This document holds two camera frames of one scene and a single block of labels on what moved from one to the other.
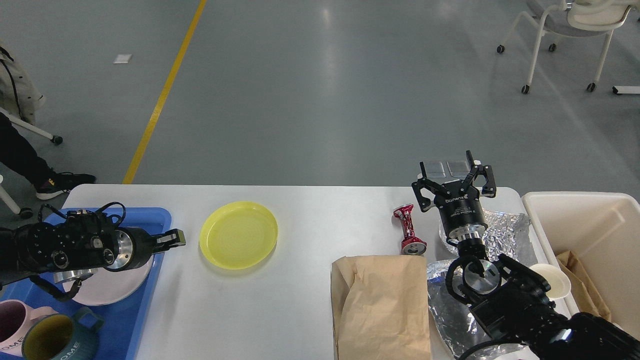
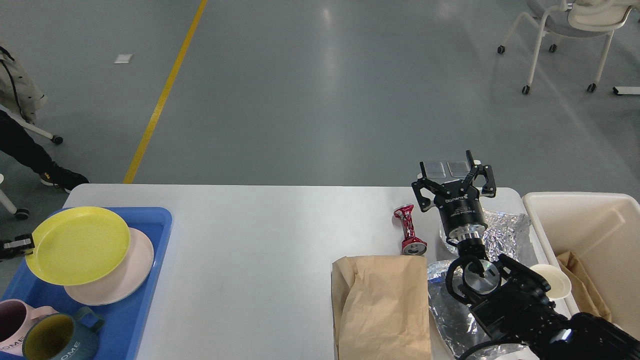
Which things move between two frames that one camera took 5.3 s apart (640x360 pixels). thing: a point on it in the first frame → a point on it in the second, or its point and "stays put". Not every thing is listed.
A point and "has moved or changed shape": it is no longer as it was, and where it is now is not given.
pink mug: (16, 318) stays put
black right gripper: (462, 213) stays put
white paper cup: (560, 284) stays put
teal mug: (56, 337) stays put
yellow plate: (239, 235) has moved or changed shape
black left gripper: (136, 247) → (21, 245)
